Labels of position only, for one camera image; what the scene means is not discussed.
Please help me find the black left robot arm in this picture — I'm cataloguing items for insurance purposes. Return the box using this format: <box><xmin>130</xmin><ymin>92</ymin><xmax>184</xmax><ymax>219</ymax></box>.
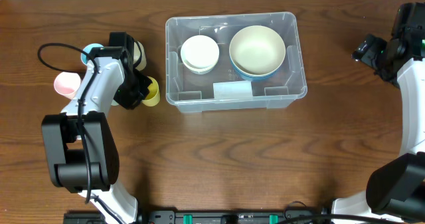
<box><xmin>41</xmin><ymin>32</ymin><xmax>152</xmax><ymax>223</ymax></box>

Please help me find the cream plastic cup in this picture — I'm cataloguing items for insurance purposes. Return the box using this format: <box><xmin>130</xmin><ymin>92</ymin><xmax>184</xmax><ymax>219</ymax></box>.
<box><xmin>133</xmin><ymin>41</ymin><xmax>147</xmax><ymax>71</ymax></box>

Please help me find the beige bowl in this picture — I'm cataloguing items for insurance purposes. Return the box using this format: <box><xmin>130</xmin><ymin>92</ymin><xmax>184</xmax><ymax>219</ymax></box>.
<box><xmin>228</xmin><ymin>25</ymin><xmax>286</xmax><ymax>76</ymax></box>

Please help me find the clear plastic storage bin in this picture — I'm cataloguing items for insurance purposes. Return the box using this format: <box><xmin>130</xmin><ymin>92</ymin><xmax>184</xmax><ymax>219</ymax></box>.
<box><xmin>165</xmin><ymin>12</ymin><xmax>307</xmax><ymax>113</ymax></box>

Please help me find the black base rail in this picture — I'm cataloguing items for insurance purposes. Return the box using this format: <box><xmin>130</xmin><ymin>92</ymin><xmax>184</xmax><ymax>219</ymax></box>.
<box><xmin>63</xmin><ymin>207</ymin><xmax>318</xmax><ymax>224</ymax></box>

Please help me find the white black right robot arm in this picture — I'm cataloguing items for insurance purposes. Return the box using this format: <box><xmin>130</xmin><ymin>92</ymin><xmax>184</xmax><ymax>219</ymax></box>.
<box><xmin>328</xmin><ymin>3</ymin><xmax>424</xmax><ymax>223</ymax></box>

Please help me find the dark blue bowl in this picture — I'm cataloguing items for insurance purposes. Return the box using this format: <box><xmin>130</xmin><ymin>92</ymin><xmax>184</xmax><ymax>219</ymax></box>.
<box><xmin>232</xmin><ymin>63</ymin><xmax>277</xmax><ymax>81</ymax></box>

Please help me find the white small bowl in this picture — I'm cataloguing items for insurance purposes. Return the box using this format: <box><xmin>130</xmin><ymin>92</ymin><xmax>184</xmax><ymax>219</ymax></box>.
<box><xmin>180</xmin><ymin>35</ymin><xmax>220</xmax><ymax>69</ymax></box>

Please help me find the yellow plastic cup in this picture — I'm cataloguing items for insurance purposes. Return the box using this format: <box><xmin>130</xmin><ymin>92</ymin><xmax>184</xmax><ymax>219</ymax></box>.
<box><xmin>142</xmin><ymin>76</ymin><xmax>160</xmax><ymax>107</ymax></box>

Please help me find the pink plastic cup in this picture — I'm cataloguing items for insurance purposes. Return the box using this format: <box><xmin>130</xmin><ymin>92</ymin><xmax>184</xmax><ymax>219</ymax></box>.
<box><xmin>53</xmin><ymin>72</ymin><xmax>81</xmax><ymax>99</ymax></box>

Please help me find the blue plastic cup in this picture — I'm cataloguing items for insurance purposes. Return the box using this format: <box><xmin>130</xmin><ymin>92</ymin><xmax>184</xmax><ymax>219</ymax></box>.
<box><xmin>80</xmin><ymin>43</ymin><xmax>103</xmax><ymax>65</ymax></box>

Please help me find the grey small bowl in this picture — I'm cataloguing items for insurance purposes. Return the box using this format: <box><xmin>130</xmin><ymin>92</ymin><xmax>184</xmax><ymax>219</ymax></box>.
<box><xmin>188</xmin><ymin>67</ymin><xmax>213</xmax><ymax>74</ymax></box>

